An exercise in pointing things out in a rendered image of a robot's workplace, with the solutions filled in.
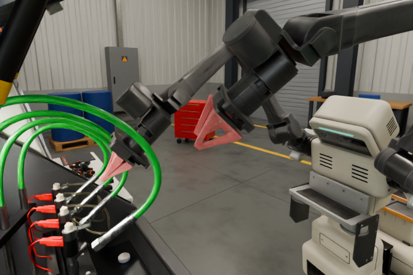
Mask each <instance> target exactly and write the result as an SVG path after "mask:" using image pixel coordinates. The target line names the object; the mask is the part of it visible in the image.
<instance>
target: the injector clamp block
mask: <svg viewBox="0 0 413 275"><path fill-rule="evenodd" d="M52 236H58V234H57V230H53V231H52ZM77 238H78V245H79V246H80V245H81V244H82V243H83V242H84V241H85V240H84V237H83V235H82V232H81V230H80V231H79V232H78V233H77ZM55 252H56V256H57V262H58V269H59V272H60V275H67V274H66V270H65V265H64V262H63V256H62V253H61V248H60V246H55ZM77 260H78V261H79V275H97V273H96V270H95V267H94V265H93V262H92V259H91V256H90V254H89V251H88V248H86V249H85V250H84V252H83V253H82V254H81V255H80V256H79V257H78V258H77Z"/></svg>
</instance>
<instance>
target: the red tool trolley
mask: <svg viewBox="0 0 413 275"><path fill-rule="evenodd" d="M206 102H207V100H196V99H192V100H190V101H189V102H188V103H187V104H186V105H185V106H184V107H182V108H180V109H179V111H177V112H175V137H176V138H178V139H177V143H178V144H180V143H181V139H180V138H185V139H197V137H198V136H197V135H196V134H194V130H195V127H196V126H197V124H198V121H199V119H200V116H201V114H202V112H203V109H204V107H205V104H206ZM211 109H212V108H211ZM211 109H210V111H211ZM210 111H209V113H210ZM209 113H208V115H209ZM208 115H207V117H208ZM207 117H206V119H207ZM205 121H206V120H205ZM204 123H205V122H204ZM203 125H204V124H203ZM202 127H203V126H202ZM213 136H215V131H213V132H210V133H208V134H206V136H205V138H204V140H203V142H206V141H207V140H209V141H210V140H212V139H213Z"/></svg>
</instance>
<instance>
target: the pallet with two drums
mask: <svg viewBox="0 0 413 275"><path fill-rule="evenodd" d="M81 94H82V97H81ZM47 95H52V96H60V97H64V98H69V99H75V100H77V101H81V102H83V103H87V104H90V105H93V106H95V107H98V108H100V109H102V110H105V111H106V112H109V113H110V114H112V115H114V113H113V104H112V91H106V90H98V91H83V92H82V93H79V92H60V93H48V94H47ZM48 110H54V111H60V112H66V113H70V114H74V115H77V116H80V117H83V118H85V119H87V120H90V121H91V122H93V123H96V124H97V125H99V126H101V127H102V128H104V129H105V130H106V131H107V132H109V133H110V134H112V133H113V132H114V131H115V129H114V124H112V123H110V122H108V121H107V120H105V119H103V118H100V117H98V116H96V115H93V114H91V113H88V112H86V111H83V110H79V109H75V108H72V107H68V106H62V105H57V104H48ZM83 113H84V116H83ZM51 134H52V135H51V136H48V137H49V144H51V145H52V147H53V148H55V151H56V152H62V151H67V150H73V149H79V148H84V147H90V146H94V145H97V143H94V140H93V139H91V138H90V137H88V136H87V135H85V134H83V133H80V132H78V131H75V130H71V129H66V128H55V129H51ZM81 143H87V145H80V146H76V147H69V148H65V149H62V147H64V146H67V145H74V144H81Z"/></svg>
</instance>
